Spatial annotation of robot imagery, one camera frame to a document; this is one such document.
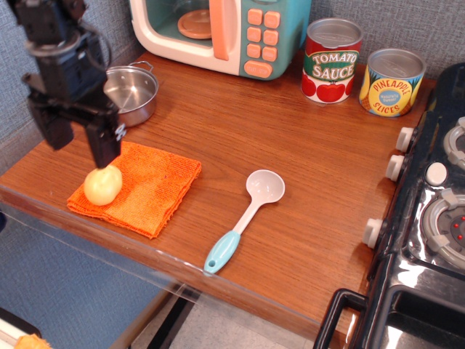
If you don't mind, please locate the tomato sauce can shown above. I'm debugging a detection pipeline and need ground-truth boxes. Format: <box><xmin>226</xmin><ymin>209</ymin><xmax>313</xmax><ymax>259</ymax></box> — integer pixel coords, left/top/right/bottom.
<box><xmin>301</xmin><ymin>17</ymin><xmax>363</xmax><ymax>104</ymax></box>

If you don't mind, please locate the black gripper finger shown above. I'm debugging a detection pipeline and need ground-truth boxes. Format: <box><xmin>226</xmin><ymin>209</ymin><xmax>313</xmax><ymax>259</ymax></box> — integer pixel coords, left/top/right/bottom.
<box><xmin>29</xmin><ymin>105</ymin><xmax>73</xmax><ymax>151</ymax></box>
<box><xmin>86</xmin><ymin>124</ymin><xmax>121</xmax><ymax>169</ymax></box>

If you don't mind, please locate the white ladle teal handle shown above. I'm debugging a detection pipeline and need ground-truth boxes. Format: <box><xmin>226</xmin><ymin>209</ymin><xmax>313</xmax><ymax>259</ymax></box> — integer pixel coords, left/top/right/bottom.
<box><xmin>203</xmin><ymin>169</ymin><xmax>286</xmax><ymax>274</ymax></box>

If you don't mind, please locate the yellow toy potato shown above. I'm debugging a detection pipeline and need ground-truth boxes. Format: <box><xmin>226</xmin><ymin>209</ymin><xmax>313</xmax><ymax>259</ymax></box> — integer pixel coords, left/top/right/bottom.
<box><xmin>84</xmin><ymin>165</ymin><xmax>123</xmax><ymax>206</ymax></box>

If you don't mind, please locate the white stove knob middle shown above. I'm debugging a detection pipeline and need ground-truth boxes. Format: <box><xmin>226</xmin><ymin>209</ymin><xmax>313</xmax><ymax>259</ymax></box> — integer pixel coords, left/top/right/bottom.
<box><xmin>385</xmin><ymin>155</ymin><xmax>405</xmax><ymax>182</ymax></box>

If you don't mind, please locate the white stove knob front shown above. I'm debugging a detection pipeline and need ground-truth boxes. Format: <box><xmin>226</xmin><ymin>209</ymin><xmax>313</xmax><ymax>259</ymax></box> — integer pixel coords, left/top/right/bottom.
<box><xmin>363</xmin><ymin>218</ymin><xmax>383</xmax><ymax>249</ymax></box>

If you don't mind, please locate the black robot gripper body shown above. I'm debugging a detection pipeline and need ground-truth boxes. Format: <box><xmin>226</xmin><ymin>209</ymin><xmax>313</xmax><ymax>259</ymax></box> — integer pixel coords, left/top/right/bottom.
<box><xmin>22</xmin><ymin>54</ymin><xmax>126</xmax><ymax>141</ymax></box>

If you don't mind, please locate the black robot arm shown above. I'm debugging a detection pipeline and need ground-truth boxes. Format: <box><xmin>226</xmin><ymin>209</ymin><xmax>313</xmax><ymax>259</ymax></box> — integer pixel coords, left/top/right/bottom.
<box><xmin>8</xmin><ymin>1</ymin><xmax>125</xmax><ymax>169</ymax></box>

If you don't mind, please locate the small steel pot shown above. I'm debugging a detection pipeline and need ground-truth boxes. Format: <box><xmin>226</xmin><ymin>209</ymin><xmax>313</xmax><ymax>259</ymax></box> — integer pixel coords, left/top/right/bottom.
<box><xmin>104</xmin><ymin>61</ymin><xmax>159</xmax><ymax>128</ymax></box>

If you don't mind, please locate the orange folded towel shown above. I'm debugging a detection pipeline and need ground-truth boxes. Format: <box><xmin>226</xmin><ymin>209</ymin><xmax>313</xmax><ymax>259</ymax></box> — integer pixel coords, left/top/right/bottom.
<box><xmin>67</xmin><ymin>141</ymin><xmax>201</xmax><ymax>239</ymax></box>

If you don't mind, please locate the teal toy microwave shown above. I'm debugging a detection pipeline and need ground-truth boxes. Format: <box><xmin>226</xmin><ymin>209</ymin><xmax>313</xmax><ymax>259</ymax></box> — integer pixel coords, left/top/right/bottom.
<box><xmin>129</xmin><ymin>1</ymin><xmax>312</xmax><ymax>81</ymax></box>

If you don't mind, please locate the white stove knob rear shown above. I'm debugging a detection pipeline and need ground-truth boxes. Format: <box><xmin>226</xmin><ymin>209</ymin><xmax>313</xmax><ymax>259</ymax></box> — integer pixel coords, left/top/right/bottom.
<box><xmin>395</xmin><ymin>127</ymin><xmax>415</xmax><ymax>153</ymax></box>

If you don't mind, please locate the white stove knob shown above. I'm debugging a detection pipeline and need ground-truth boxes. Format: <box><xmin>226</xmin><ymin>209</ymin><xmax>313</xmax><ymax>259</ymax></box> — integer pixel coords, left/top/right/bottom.
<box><xmin>363</xmin><ymin>218</ymin><xmax>383</xmax><ymax>249</ymax></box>
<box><xmin>395</xmin><ymin>127</ymin><xmax>415</xmax><ymax>153</ymax></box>
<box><xmin>385</xmin><ymin>155</ymin><xmax>405</xmax><ymax>182</ymax></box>

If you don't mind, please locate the pineapple slices can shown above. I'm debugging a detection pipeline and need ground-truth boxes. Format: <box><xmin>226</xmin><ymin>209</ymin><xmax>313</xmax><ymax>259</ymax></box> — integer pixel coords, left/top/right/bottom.
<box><xmin>359</xmin><ymin>48</ymin><xmax>426</xmax><ymax>118</ymax></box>

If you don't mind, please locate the orange object bottom corner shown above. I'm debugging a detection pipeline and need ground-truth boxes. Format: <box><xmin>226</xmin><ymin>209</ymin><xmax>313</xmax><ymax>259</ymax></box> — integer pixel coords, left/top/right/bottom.
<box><xmin>14</xmin><ymin>334</ymin><xmax>52</xmax><ymax>349</ymax></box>

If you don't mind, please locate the black toy stove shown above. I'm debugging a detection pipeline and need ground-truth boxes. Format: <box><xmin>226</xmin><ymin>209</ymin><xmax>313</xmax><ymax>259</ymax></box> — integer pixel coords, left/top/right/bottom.
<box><xmin>314</xmin><ymin>63</ymin><xmax>464</xmax><ymax>348</ymax></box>

